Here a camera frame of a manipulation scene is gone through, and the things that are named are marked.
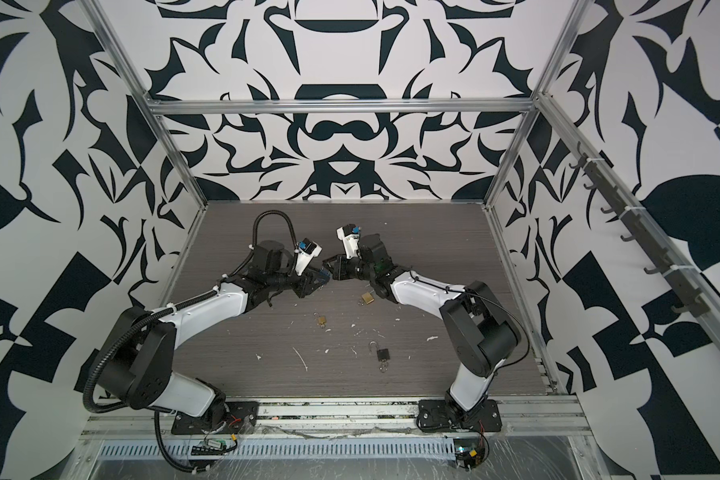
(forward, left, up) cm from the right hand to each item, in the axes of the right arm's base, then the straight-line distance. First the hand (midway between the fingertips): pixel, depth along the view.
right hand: (322, 266), depth 84 cm
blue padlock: (-2, -1, -2) cm, 3 cm away
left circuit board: (-40, +24, -15) cm, 49 cm away
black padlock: (-20, -16, -15) cm, 30 cm away
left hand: (+1, -1, -1) cm, 1 cm away
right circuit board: (-41, -36, -17) cm, 57 cm away
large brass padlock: (-2, -13, -15) cm, 20 cm away
